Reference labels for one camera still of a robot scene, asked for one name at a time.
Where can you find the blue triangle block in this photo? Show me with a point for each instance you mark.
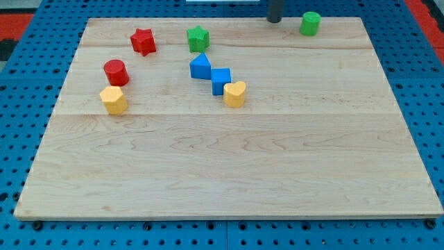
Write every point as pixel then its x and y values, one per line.
pixel 200 67

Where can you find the wooden board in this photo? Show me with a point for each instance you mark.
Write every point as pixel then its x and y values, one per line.
pixel 320 135

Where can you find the blue cube block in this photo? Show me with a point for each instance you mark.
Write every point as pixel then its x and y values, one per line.
pixel 219 77

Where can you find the green cylinder block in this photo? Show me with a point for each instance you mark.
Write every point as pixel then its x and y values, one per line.
pixel 310 23

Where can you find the yellow heart block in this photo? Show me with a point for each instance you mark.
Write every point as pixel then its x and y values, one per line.
pixel 234 94

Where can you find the red star block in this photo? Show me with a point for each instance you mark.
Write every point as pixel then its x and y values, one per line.
pixel 143 41

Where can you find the red cylinder block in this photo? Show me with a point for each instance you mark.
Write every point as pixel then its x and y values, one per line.
pixel 116 73

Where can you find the green star block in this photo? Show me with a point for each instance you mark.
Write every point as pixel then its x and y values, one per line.
pixel 198 39

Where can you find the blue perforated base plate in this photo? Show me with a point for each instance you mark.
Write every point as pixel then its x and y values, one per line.
pixel 34 74

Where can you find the yellow hexagon block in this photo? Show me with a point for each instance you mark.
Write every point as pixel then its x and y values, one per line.
pixel 114 100

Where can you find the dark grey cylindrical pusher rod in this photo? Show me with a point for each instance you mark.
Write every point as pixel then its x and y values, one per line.
pixel 275 11

